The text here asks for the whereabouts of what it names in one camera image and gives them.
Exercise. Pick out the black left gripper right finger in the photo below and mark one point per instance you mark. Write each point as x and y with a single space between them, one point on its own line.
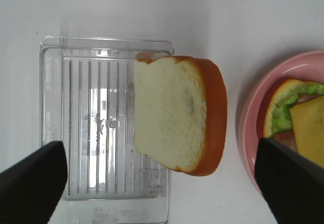
291 185

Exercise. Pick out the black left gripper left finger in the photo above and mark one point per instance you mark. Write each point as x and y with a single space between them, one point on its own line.
32 188

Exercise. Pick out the bacon strip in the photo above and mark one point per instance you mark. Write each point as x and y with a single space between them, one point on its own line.
305 97
286 138

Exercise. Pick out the green lettuce leaf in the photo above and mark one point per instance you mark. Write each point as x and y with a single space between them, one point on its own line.
295 115

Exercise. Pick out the yellow cheese slice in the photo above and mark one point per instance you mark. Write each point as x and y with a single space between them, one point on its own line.
307 121

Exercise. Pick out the bread slice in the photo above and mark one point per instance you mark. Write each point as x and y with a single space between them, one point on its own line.
180 113
275 107

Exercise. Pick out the clear left plastic container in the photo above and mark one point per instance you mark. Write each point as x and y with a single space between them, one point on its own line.
87 102

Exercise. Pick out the pink plate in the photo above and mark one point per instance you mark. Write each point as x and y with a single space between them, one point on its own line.
304 66

